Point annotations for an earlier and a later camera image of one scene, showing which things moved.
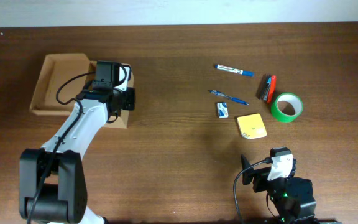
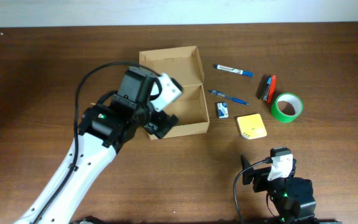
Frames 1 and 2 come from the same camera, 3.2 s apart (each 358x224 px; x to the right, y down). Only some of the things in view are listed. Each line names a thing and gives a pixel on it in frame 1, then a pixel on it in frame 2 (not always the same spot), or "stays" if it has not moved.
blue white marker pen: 234,70 stays
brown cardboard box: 61,78 → 183,65
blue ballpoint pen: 229,98 stays
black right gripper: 258,180 stays
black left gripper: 129,98 → 159,125
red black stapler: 267,87 stays
